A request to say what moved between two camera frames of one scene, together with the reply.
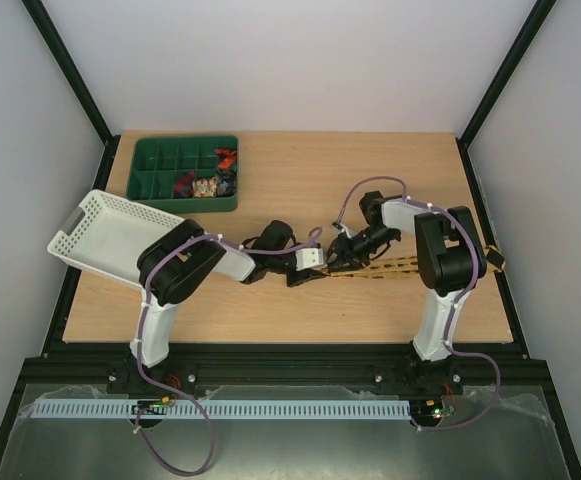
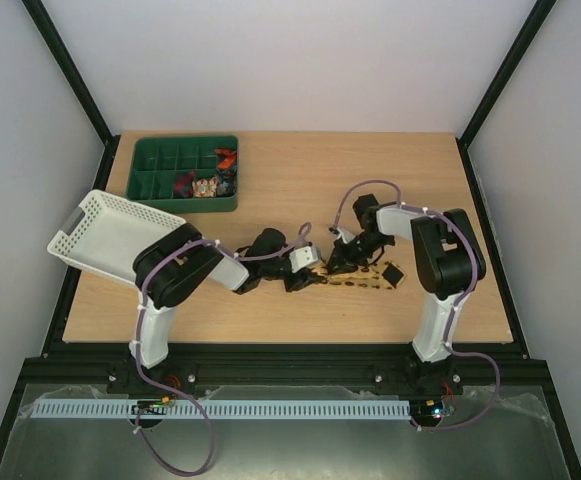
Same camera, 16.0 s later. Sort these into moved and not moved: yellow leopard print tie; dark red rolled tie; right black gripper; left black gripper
Moved: yellow leopard print tie
Not moved: left black gripper; right black gripper; dark red rolled tie
